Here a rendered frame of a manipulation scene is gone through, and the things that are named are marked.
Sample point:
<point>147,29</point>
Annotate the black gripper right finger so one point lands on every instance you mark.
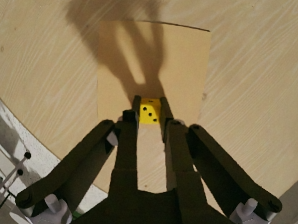
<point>228,183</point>

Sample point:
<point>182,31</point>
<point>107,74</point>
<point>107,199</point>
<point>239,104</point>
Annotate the yellow die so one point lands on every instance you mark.
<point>150,110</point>

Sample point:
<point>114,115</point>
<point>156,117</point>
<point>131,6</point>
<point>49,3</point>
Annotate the tan flat mat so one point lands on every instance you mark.
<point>151,60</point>

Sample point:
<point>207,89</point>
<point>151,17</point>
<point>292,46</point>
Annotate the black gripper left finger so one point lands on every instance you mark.
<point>54,198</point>

